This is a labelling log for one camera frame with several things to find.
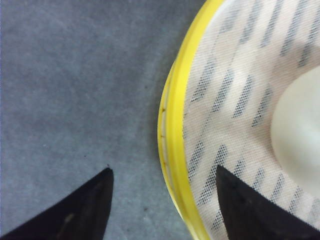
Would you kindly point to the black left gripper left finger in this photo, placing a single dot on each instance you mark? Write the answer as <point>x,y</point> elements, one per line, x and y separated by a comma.
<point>82,215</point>

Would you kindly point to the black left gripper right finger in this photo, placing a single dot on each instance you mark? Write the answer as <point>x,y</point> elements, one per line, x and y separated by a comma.
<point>248,215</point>

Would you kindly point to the bamboo steamer basket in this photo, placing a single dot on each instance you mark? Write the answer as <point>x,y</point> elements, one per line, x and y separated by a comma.
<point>170,141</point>

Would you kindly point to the white bun left basket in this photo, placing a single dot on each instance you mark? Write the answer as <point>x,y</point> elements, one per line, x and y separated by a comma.
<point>295,130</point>

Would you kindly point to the white mesh steamer liner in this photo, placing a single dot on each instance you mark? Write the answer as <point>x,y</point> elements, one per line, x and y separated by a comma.
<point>251,51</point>

